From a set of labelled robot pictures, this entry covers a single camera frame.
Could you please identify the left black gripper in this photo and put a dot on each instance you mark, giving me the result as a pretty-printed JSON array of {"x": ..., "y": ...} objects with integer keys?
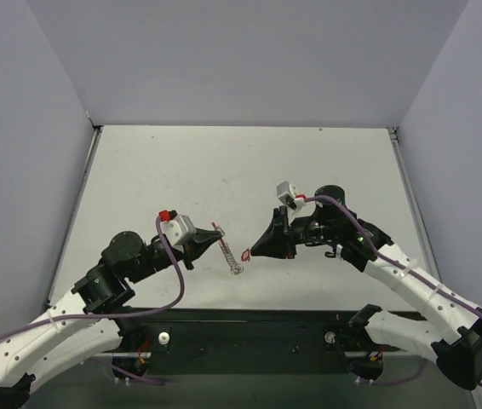
[{"x": 190, "y": 253}]

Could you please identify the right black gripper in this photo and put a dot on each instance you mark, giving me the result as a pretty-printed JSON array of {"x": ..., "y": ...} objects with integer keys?
[{"x": 286, "y": 238}]

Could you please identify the metal chain keyring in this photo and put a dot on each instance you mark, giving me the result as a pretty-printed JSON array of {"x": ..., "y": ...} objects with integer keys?
[{"x": 235, "y": 267}]

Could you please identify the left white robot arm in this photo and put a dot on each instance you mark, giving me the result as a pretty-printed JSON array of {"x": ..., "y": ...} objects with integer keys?
[{"x": 93, "y": 316}]

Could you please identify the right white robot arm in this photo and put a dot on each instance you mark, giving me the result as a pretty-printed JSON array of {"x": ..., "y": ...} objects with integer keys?
[{"x": 450, "y": 331}]

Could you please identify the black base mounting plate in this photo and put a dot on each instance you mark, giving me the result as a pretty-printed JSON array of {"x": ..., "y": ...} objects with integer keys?
[{"x": 245, "y": 342}]

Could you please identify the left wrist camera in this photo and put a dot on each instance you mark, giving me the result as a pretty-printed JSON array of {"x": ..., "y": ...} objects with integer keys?
[{"x": 179, "y": 230}]

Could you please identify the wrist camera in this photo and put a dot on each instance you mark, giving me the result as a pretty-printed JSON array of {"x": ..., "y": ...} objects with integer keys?
[
  {"x": 289, "y": 197},
  {"x": 179, "y": 230}
]

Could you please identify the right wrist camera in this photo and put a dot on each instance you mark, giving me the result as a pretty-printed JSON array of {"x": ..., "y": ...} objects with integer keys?
[{"x": 289, "y": 197}]

